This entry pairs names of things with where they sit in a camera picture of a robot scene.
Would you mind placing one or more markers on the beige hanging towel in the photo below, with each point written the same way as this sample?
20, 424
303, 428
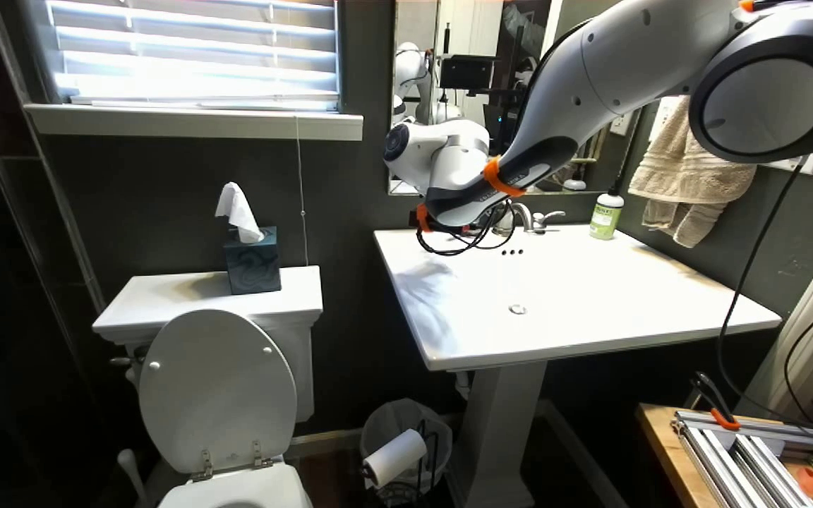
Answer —
684, 192

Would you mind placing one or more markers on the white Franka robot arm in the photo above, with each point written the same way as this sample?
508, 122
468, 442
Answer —
612, 67

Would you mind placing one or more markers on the white toilet bowl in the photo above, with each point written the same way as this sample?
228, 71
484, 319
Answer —
237, 490

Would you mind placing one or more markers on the white toilet paper roll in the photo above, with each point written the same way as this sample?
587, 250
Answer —
395, 459

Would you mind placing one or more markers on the wooden table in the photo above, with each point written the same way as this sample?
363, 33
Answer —
674, 462

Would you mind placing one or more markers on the dark glass shower door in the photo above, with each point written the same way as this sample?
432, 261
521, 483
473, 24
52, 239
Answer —
0, 282

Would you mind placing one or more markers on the white toilet lid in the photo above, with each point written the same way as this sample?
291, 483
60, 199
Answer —
216, 390

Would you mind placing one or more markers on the chrome faucet spout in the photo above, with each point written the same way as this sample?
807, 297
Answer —
526, 219

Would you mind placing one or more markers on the white pedestal sink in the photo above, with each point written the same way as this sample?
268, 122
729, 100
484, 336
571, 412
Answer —
564, 292

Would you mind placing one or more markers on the chrome sink drain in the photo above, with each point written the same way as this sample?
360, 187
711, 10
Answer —
518, 308

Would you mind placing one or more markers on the white window sill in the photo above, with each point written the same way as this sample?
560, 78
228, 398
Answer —
189, 122

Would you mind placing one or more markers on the dark teal tissue box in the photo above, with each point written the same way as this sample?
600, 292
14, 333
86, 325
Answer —
251, 263

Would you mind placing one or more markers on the green soap bottle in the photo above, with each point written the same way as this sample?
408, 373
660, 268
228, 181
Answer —
604, 219

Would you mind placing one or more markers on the orange clamp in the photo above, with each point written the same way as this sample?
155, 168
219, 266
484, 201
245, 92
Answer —
717, 409

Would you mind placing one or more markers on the framed wall mirror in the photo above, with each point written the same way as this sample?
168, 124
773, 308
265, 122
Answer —
464, 47

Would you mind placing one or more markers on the white window blinds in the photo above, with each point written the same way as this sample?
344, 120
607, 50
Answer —
199, 52

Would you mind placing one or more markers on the white tissue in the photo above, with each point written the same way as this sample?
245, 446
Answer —
237, 209

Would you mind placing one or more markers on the aluminium rail frame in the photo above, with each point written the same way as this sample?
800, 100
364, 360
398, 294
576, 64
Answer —
755, 462

